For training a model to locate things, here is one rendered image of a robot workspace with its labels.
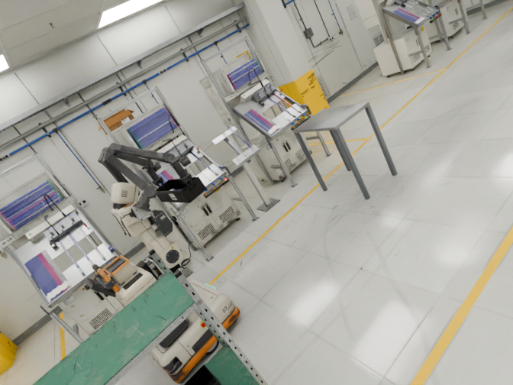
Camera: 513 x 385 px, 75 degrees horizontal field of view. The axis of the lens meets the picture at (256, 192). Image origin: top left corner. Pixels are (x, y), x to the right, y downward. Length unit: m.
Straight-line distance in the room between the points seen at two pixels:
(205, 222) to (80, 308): 1.58
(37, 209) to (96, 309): 1.18
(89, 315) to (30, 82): 3.18
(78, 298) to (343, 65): 6.67
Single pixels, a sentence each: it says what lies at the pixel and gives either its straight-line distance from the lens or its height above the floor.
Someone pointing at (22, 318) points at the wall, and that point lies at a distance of 5.80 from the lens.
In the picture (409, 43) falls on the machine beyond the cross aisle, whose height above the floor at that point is 0.46.
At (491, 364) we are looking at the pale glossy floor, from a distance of 2.02.
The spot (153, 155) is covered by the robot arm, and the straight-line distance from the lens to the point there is 2.42.
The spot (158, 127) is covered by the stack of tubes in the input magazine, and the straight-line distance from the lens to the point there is 4.07.
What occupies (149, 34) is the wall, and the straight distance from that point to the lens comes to 5.96.
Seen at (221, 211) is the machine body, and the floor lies 0.25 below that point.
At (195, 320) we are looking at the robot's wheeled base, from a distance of 2.67.
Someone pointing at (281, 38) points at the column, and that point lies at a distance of 6.43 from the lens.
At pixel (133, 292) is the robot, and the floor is 0.78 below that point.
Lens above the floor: 1.67
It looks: 20 degrees down
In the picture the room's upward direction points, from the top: 31 degrees counter-clockwise
